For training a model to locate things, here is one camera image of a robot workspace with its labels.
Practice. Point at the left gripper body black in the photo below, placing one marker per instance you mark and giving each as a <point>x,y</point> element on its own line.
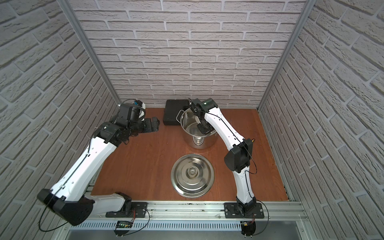
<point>146,125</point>

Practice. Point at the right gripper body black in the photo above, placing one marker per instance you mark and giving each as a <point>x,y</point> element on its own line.
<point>204,127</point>

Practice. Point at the cream plastic ladle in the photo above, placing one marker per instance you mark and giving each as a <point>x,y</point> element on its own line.
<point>198,122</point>

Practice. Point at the stainless steel pot lid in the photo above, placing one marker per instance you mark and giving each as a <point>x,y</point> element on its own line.
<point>192,176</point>

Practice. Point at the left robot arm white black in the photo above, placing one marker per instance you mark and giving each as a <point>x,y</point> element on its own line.
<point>67,197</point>

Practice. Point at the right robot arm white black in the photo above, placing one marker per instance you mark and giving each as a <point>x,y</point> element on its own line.
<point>239,156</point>

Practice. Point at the stainless steel stock pot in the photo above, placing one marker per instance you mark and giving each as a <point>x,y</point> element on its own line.
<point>191,133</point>

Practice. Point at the black plastic tool case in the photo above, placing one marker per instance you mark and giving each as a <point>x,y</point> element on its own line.
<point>173,111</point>

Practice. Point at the small green circuit board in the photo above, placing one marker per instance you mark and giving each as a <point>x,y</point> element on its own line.
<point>124,224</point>

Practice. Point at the white ventilation grille strip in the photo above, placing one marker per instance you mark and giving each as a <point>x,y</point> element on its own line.
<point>161,225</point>

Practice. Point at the right black connector board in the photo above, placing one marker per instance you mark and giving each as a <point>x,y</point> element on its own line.
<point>248,229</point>

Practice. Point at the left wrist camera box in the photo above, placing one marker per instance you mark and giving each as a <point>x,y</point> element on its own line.
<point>131,113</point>

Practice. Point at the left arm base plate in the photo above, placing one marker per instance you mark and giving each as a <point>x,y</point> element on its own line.
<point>135,210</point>

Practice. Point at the aluminium front rail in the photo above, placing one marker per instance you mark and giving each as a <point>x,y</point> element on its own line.
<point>215,210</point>

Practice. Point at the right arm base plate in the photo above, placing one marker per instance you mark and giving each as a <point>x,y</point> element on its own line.
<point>252,210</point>

